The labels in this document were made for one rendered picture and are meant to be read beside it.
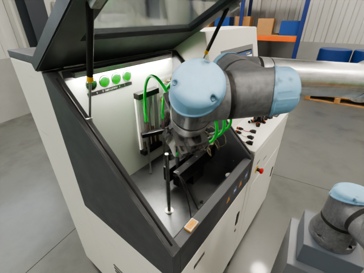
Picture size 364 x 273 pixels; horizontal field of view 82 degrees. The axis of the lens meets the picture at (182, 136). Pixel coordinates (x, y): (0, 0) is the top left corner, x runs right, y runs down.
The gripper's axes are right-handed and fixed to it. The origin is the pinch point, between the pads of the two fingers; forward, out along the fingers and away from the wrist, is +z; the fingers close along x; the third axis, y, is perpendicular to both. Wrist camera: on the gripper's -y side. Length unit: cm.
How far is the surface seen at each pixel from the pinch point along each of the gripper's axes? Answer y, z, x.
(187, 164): 3.9, 44.3, 3.1
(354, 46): -163, 379, 545
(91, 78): -23.7, -4.8, -19.0
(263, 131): -1, 66, 58
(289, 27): -239, 334, 369
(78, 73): -37.2, 9.8, -25.7
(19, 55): -53, 11, -45
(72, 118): -21.0, 9.9, -31.7
